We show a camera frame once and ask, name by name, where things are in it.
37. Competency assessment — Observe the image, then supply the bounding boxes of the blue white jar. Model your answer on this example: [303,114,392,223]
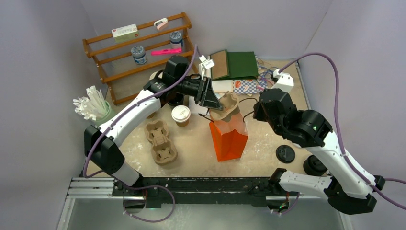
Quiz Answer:
[131,46,147,65]
[169,31,183,49]

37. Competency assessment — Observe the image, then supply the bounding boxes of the white cup lid picked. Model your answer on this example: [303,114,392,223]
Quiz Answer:
[171,105,191,122]

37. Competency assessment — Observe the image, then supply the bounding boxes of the wooden shelf rack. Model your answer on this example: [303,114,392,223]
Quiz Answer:
[82,12,194,105]

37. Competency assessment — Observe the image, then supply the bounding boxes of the black lid stack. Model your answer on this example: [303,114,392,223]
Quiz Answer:
[303,155,327,176]

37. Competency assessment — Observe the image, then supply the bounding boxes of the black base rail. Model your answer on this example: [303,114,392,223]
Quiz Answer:
[67,176,346,210]

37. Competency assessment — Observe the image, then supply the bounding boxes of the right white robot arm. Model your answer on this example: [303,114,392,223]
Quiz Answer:
[253,89,385,215]

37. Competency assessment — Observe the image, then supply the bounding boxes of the green paper bag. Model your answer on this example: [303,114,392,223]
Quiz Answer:
[210,49,259,81]

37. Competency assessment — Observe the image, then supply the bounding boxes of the black paper cup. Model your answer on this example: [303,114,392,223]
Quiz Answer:
[168,93,184,110]

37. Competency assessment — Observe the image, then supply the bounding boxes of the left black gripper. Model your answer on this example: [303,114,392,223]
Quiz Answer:
[175,76,223,110]

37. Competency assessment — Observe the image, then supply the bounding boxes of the left white cup stack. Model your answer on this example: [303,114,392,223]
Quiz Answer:
[149,70,163,80]

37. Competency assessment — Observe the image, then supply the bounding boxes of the white pink clip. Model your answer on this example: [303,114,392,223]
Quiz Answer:
[154,18,169,31]

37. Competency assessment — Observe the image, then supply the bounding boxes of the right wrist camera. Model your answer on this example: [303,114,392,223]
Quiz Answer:
[271,69,294,93]

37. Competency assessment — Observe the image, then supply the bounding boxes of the pulp cup carrier tray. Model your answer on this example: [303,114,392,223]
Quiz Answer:
[144,120,178,165]

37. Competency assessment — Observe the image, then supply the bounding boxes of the black cup lid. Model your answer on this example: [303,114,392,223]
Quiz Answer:
[275,145,296,163]

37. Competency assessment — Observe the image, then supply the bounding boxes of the blue white jar left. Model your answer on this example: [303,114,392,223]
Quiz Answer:
[131,46,147,65]

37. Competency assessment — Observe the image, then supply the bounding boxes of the single pulp cup carrier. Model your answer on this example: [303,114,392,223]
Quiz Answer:
[209,92,240,122]

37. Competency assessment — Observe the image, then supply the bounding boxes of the blue checkered paper bag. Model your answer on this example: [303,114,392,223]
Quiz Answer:
[233,79,268,94]

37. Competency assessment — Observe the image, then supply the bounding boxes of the brown paper cup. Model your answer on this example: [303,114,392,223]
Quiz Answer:
[175,119,189,127]
[147,112,156,119]

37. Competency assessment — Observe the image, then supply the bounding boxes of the blue white jar right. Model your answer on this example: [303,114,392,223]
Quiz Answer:
[169,31,183,49]

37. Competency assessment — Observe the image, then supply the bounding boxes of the white green box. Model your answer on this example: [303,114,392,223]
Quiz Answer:
[111,24,139,43]

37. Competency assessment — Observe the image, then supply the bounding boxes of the orange paper bag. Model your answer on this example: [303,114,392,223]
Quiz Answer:
[208,109,248,161]

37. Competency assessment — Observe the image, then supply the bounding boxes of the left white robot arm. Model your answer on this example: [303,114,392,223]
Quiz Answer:
[83,55,223,196]

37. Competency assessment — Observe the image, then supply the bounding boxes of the pink marker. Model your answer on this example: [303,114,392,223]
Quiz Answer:
[151,48,182,56]

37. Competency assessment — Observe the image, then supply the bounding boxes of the green straw holder cup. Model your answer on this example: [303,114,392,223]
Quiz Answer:
[93,101,115,127]

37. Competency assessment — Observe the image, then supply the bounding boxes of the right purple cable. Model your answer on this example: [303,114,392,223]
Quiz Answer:
[270,52,406,217]

